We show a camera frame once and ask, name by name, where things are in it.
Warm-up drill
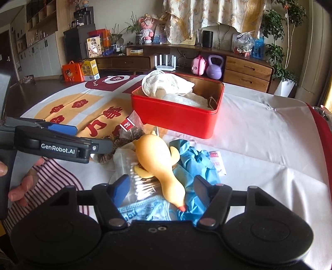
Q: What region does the red orange gift box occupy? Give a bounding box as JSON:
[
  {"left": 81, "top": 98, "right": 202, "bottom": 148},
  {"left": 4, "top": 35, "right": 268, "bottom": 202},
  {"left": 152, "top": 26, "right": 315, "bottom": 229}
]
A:
[{"left": 87, "top": 28, "right": 111, "bottom": 48}]

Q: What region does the black cabinet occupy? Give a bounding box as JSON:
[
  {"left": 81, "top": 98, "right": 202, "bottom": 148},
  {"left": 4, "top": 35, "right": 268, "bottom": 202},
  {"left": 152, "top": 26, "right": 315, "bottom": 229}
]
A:
[{"left": 63, "top": 23, "right": 96, "bottom": 63}]

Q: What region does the red tin box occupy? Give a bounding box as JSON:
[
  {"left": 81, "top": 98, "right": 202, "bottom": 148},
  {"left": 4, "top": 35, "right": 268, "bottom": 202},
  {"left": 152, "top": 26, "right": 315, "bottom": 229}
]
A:
[{"left": 130, "top": 73, "right": 225, "bottom": 139}]

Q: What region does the wooden wall shelf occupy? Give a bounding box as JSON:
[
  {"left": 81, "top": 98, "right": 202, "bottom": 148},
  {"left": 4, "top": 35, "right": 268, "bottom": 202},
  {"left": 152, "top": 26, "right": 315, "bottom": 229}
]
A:
[{"left": 10, "top": 0, "right": 76, "bottom": 47}]

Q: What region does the white yellow snack box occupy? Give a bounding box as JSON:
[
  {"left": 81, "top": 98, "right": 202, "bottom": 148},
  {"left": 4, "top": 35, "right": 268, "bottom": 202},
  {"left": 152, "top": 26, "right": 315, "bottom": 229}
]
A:
[{"left": 85, "top": 36, "right": 103, "bottom": 58}]

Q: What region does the cotton swab bag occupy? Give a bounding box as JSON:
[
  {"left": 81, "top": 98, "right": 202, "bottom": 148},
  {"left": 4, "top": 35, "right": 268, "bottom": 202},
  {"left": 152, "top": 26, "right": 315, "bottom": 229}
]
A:
[{"left": 109, "top": 148, "right": 162, "bottom": 201}]

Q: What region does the blue glove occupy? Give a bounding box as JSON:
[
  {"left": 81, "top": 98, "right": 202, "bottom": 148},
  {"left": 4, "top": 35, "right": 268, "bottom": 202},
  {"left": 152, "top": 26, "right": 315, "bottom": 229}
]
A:
[{"left": 169, "top": 139, "right": 222, "bottom": 221}]

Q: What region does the red white striped cloth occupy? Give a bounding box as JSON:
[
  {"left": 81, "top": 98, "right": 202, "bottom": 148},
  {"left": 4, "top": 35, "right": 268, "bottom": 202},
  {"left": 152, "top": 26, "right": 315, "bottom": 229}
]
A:
[{"left": 2, "top": 157, "right": 91, "bottom": 235}]

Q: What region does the small green plant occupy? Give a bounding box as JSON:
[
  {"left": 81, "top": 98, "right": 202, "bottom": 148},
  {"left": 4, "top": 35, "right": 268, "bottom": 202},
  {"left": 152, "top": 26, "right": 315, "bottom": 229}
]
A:
[{"left": 105, "top": 25, "right": 125, "bottom": 51}]

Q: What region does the purple kettlebell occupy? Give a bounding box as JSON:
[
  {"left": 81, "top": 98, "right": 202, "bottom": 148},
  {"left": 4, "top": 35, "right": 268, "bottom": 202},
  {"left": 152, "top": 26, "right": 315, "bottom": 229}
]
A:
[{"left": 206, "top": 55, "right": 225, "bottom": 80}]

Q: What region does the pink plush doll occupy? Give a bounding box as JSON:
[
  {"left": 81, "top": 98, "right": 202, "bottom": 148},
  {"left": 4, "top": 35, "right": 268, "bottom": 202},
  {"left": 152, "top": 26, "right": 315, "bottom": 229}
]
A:
[{"left": 139, "top": 13, "right": 156, "bottom": 44}]

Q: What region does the white mesh cloth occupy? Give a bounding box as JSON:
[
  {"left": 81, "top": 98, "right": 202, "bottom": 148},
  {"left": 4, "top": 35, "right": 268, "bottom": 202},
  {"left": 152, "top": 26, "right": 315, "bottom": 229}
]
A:
[{"left": 142, "top": 70, "right": 195, "bottom": 98}]

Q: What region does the brown dried flower packet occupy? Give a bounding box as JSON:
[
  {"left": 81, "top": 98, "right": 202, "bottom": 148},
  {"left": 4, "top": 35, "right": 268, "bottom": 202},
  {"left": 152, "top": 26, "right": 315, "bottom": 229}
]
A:
[{"left": 95, "top": 134, "right": 125, "bottom": 164}]

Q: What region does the white plastic bag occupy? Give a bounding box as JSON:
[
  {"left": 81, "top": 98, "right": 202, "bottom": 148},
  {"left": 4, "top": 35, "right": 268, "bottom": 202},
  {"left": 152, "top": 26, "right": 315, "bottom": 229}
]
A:
[{"left": 162, "top": 93, "right": 210, "bottom": 109}]

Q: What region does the blue picture card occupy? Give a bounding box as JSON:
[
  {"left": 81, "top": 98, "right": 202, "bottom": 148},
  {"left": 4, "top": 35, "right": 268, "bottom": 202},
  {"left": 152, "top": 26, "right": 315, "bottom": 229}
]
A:
[{"left": 153, "top": 23, "right": 166, "bottom": 43}]

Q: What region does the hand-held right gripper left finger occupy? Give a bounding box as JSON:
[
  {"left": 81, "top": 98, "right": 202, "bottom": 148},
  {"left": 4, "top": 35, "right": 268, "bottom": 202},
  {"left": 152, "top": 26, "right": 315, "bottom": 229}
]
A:
[{"left": 49, "top": 174, "right": 131, "bottom": 230}]

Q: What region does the yellow carton box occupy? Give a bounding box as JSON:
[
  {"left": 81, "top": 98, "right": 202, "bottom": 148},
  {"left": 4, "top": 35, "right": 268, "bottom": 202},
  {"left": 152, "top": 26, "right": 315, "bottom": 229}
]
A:
[{"left": 81, "top": 59, "right": 100, "bottom": 81}]

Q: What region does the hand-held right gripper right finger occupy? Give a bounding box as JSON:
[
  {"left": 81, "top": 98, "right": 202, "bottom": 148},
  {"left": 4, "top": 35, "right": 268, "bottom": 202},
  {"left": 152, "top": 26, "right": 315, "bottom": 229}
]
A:
[{"left": 193, "top": 175, "right": 276, "bottom": 230}]

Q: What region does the blue face mask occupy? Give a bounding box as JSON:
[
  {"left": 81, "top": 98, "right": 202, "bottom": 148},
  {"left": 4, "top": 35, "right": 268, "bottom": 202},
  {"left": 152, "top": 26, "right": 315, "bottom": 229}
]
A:
[{"left": 117, "top": 196, "right": 179, "bottom": 221}]

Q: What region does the black speaker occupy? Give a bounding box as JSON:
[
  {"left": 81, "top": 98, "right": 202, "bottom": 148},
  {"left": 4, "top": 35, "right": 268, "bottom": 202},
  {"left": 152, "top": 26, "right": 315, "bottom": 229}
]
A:
[{"left": 202, "top": 30, "right": 214, "bottom": 48}]

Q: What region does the person's left hand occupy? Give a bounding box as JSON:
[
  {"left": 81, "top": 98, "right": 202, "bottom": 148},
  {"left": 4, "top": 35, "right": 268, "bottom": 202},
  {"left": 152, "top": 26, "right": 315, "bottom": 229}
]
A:
[{"left": 0, "top": 158, "right": 45, "bottom": 208}]

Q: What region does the floral curtain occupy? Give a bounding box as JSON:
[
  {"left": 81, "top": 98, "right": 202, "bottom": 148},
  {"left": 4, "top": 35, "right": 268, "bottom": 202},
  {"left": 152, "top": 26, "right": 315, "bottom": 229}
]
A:
[{"left": 162, "top": 0, "right": 267, "bottom": 46}]

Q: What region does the beige standing air conditioner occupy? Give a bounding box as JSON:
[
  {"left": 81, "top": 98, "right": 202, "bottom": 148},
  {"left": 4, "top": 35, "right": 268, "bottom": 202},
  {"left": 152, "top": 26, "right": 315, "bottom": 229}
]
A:
[{"left": 294, "top": 0, "right": 332, "bottom": 99}]

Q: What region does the white red sachet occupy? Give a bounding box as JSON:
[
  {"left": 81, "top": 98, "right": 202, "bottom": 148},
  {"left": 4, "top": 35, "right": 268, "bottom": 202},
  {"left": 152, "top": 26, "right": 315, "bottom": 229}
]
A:
[{"left": 207, "top": 151, "right": 227, "bottom": 176}]

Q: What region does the white cabinet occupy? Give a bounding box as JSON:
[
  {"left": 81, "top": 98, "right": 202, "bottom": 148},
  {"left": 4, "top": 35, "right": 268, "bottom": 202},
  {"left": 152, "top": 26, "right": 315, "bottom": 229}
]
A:
[{"left": 16, "top": 32, "right": 61, "bottom": 78}]

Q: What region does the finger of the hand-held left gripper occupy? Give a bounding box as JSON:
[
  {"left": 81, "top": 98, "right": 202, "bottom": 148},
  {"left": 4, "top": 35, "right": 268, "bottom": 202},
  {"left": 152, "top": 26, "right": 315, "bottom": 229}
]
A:
[
  {"left": 90, "top": 139, "right": 115, "bottom": 155},
  {"left": 34, "top": 120, "right": 78, "bottom": 136}
]

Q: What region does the plant in dark vase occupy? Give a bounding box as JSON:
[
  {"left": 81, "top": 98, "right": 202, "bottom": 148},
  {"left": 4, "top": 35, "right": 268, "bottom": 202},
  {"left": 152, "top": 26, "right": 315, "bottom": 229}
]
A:
[{"left": 124, "top": 12, "right": 146, "bottom": 45}]

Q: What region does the tea bag with red label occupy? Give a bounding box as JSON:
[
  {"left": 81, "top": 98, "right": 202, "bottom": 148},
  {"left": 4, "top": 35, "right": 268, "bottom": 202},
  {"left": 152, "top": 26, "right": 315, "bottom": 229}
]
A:
[{"left": 119, "top": 110, "right": 146, "bottom": 142}]

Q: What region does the tall plant in white pot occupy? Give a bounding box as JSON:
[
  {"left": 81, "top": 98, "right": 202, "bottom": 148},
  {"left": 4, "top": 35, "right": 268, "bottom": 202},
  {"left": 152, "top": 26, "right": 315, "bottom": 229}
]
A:
[{"left": 261, "top": 0, "right": 308, "bottom": 98}]

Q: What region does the white router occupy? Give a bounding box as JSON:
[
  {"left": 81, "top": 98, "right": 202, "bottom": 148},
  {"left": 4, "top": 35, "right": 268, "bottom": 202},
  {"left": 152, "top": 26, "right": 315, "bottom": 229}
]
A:
[{"left": 154, "top": 54, "right": 177, "bottom": 72}]

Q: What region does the wooden TV cabinet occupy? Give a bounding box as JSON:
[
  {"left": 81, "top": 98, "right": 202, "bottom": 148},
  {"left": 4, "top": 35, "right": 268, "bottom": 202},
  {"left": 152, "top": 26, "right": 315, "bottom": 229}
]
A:
[{"left": 89, "top": 43, "right": 275, "bottom": 94}]

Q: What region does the pink toy suitcase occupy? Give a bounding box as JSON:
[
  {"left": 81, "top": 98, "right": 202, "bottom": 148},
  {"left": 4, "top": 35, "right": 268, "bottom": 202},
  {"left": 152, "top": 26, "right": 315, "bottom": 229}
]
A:
[{"left": 191, "top": 55, "right": 207, "bottom": 76}]

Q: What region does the black coffee machine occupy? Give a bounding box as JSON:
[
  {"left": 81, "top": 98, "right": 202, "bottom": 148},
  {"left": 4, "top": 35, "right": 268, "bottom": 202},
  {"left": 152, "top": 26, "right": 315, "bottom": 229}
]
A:
[{"left": 71, "top": 6, "right": 94, "bottom": 28}]

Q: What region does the clear plastic bag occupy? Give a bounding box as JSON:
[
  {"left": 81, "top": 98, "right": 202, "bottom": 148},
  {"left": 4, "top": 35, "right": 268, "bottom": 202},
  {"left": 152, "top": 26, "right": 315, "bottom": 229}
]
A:
[{"left": 232, "top": 32, "right": 256, "bottom": 56}]

